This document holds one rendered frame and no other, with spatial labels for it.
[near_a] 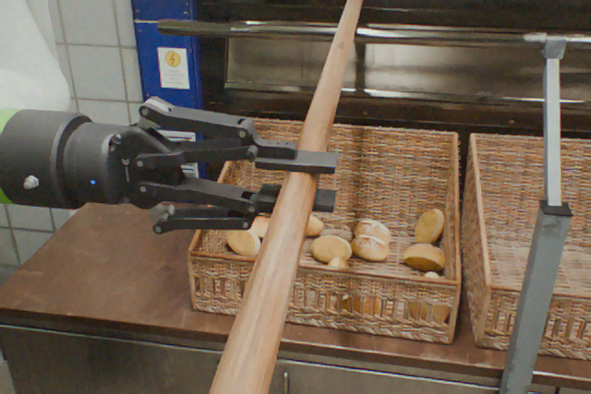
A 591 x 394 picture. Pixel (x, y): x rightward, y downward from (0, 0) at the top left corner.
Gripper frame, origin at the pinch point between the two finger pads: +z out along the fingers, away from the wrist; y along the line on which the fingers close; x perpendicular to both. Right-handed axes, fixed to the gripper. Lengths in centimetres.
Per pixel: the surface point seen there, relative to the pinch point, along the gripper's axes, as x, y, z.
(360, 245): -74, 55, 4
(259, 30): -62, 1, -17
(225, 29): -62, 1, -24
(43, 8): -98, 7, -82
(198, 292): -51, 55, -29
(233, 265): -50, 47, -21
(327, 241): -72, 53, -4
